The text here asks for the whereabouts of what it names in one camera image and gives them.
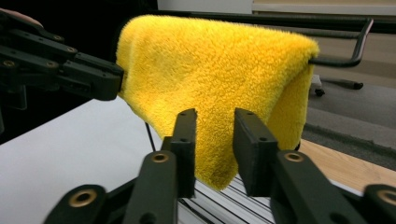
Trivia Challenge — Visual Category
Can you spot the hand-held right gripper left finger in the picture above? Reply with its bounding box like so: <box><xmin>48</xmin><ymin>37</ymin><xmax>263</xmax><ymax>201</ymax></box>
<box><xmin>161</xmin><ymin>107</ymin><xmax>198</xmax><ymax>199</ymax></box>

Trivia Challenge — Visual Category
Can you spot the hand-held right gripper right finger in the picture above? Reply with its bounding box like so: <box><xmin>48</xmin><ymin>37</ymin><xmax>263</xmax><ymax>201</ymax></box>
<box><xmin>233</xmin><ymin>107</ymin><xmax>279</xmax><ymax>198</ymax></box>

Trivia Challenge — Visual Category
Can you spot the yellow towel with black trim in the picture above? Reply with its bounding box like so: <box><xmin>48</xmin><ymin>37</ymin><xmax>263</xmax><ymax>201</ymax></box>
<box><xmin>115</xmin><ymin>14</ymin><xmax>320</xmax><ymax>191</ymax></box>

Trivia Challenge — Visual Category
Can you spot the black wire rack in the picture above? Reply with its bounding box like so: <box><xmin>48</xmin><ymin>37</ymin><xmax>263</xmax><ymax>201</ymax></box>
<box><xmin>144</xmin><ymin>10</ymin><xmax>375</xmax><ymax>224</ymax></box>

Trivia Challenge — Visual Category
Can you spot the black curtain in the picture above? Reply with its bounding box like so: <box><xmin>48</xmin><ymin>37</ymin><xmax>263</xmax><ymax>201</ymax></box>
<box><xmin>0</xmin><ymin>0</ymin><xmax>159</xmax><ymax>145</ymax></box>

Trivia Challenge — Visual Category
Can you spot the white table cover sheet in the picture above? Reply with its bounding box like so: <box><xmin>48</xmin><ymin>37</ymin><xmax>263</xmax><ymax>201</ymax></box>
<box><xmin>0</xmin><ymin>95</ymin><xmax>364</xmax><ymax>224</ymax></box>

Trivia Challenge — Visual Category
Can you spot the office chair base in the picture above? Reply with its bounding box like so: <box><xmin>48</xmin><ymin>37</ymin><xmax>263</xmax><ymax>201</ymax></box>
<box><xmin>309</xmin><ymin>73</ymin><xmax>365</xmax><ymax>98</ymax></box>

